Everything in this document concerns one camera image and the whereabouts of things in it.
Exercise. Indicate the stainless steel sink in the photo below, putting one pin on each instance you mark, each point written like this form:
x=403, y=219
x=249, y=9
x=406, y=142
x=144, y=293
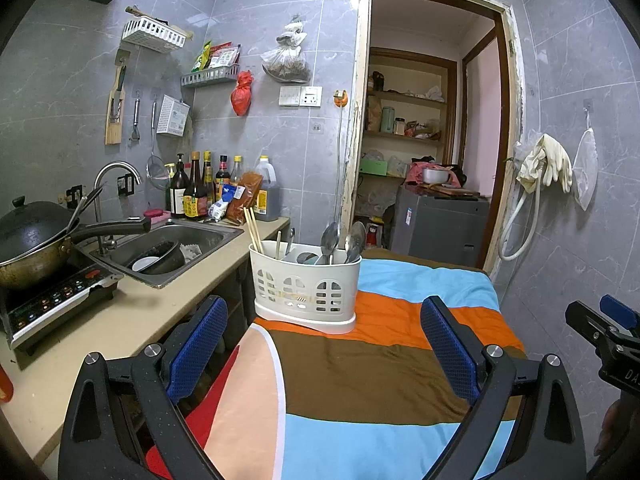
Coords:
x=210, y=237

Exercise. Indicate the white plastic utensil holder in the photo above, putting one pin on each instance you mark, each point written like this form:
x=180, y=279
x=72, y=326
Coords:
x=300, y=290

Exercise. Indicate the wooden chopstick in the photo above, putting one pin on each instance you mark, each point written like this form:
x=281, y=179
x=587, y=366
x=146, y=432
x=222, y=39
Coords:
x=256, y=230
x=251, y=230
x=279, y=246

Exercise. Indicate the white wall switch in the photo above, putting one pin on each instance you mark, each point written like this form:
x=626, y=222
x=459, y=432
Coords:
x=290, y=96

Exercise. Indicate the grey wall rack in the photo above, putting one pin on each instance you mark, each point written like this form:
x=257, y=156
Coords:
x=210, y=78

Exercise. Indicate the pink soap tray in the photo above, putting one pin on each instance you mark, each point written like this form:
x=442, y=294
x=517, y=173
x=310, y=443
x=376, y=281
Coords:
x=159, y=215

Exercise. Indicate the white plastic bag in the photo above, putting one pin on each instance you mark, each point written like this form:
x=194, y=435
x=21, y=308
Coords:
x=435, y=93

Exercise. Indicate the brown bottle yellow cap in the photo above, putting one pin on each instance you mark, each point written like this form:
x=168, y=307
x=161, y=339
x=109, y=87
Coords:
x=207, y=175

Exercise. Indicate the clear jar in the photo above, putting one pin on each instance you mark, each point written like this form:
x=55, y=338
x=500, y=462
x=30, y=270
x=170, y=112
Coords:
x=399, y=126

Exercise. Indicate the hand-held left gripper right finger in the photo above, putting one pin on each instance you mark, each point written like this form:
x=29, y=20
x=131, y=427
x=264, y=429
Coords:
x=450, y=355

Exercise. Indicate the soy sauce bottle red cap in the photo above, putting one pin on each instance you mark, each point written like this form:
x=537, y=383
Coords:
x=222, y=175

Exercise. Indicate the long white wall basket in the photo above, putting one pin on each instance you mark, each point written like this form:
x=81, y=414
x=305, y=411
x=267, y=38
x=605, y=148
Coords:
x=150, y=35

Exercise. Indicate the black pot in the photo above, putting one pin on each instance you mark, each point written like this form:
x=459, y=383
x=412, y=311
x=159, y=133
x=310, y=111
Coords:
x=171, y=260

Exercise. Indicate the black wall outlet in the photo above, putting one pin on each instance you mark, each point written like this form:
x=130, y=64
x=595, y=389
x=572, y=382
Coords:
x=74, y=195
x=125, y=185

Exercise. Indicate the induction cooktop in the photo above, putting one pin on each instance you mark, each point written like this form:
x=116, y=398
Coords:
x=55, y=300

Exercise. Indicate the metal pot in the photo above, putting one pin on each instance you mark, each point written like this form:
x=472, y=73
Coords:
x=436, y=175

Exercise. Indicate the red container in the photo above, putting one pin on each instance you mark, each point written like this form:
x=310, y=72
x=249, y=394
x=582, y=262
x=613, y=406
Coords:
x=5, y=382

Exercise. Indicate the dark bottle yellow red label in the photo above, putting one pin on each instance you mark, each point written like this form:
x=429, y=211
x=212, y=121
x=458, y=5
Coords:
x=194, y=202

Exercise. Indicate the orange wall hook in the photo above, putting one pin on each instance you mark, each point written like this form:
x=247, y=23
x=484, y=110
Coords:
x=340, y=100

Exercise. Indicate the red chili powder bag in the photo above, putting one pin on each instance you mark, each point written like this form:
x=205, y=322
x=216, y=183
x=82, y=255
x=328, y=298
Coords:
x=245, y=195

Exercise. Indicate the striped blanket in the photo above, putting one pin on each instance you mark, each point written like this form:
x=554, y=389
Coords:
x=350, y=360

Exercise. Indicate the grey washing machine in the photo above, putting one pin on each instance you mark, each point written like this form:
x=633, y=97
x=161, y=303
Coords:
x=440, y=225

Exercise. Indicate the red plastic bag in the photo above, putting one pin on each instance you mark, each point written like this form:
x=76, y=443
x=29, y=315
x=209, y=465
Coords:
x=241, y=95

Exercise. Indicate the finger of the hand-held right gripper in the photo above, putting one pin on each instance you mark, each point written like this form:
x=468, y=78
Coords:
x=582, y=317
x=617, y=307

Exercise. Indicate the pale green canister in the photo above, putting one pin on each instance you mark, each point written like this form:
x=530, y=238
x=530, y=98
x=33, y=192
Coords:
x=387, y=120

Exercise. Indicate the green yellow seasoning packet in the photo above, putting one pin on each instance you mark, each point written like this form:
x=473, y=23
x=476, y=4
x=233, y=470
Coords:
x=201, y=57

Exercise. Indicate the metal spatula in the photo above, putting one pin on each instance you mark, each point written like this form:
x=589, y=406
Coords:
x=82, y=205

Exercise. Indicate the kitchen knife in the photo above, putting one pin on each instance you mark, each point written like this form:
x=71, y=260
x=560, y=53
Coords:
x=120, y=85

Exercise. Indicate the blue packet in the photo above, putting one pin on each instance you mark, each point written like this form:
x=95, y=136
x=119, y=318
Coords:
x=229, y=193

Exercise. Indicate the green box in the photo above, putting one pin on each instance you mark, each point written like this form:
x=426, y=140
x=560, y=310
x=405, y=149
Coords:
x=374, y=167

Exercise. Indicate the clear bottle yellow cap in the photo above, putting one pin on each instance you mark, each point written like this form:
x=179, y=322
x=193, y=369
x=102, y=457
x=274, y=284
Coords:
x=236, y=170

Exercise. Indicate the white mesh bag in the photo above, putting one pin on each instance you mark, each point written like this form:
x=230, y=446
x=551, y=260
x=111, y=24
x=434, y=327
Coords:
x=585, y=165

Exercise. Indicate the beige kitchen counter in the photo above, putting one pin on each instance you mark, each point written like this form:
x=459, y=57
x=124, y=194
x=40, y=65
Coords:
x=150, y=310

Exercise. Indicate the pink red cloth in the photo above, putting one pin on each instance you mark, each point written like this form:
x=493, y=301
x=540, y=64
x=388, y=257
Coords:
x=415, y=172

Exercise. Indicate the dark pump bottle white label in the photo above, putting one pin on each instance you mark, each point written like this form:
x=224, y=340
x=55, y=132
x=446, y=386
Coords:
x=179, y=190

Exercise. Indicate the white bowl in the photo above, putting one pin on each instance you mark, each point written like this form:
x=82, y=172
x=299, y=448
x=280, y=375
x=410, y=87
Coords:
x=145, y=263

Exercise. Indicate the wooden door frame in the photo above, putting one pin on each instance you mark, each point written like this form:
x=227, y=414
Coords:
x=360, y=110

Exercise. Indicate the white dishcloth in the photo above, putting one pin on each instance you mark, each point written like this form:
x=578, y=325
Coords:
x=192, y=251

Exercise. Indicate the clear bag of dried food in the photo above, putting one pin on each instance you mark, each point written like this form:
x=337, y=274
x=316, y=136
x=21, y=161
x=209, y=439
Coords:
x=285, y=65

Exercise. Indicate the hanging metal peeler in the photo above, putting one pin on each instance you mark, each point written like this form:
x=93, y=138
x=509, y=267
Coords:
x=136, y=115

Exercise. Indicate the chrome faucet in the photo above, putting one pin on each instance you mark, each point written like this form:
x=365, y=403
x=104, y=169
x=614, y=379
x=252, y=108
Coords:
x=117, y=164

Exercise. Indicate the metal mesh strainer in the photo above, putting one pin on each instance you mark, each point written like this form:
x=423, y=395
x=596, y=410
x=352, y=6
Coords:
x=156, y=167

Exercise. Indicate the black wok lid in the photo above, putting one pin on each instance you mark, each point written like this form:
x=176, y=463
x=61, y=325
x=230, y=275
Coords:
x=30, y=230

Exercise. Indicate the cooking oil jug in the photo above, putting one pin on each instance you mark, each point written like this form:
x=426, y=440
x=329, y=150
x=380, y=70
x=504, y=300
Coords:
x=268, y=195

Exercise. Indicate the person's right hand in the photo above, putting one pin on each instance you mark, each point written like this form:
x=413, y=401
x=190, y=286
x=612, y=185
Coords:
x=607, y=420

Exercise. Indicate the wooden wall knife holder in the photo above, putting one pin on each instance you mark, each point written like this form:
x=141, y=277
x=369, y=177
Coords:
x=112, y=135

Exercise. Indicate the white blue salt bag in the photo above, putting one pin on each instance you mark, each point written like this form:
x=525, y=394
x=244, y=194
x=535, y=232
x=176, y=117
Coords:
x=217, y=211

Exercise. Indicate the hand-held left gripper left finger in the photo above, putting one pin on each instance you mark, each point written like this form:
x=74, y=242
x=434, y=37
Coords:
x=197, y=350

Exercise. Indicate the red white seasoning packet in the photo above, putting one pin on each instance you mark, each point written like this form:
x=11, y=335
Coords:
x=225, y=56

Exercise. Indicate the small white wall basket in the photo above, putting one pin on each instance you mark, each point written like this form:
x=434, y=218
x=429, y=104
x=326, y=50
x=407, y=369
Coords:
x=172, y=115

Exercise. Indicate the pair of cream rubber gloves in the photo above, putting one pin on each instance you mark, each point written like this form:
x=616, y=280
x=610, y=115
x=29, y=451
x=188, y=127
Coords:
x=550, y=155

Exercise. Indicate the wooden cutting board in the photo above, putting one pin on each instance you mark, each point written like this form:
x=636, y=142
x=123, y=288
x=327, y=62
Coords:
x=450, y=191

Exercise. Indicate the wooden shelf unit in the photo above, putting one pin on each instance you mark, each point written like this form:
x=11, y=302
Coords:
x=410, y=97

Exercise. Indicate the white wall socket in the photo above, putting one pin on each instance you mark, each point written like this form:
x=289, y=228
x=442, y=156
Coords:
x=311, y=96

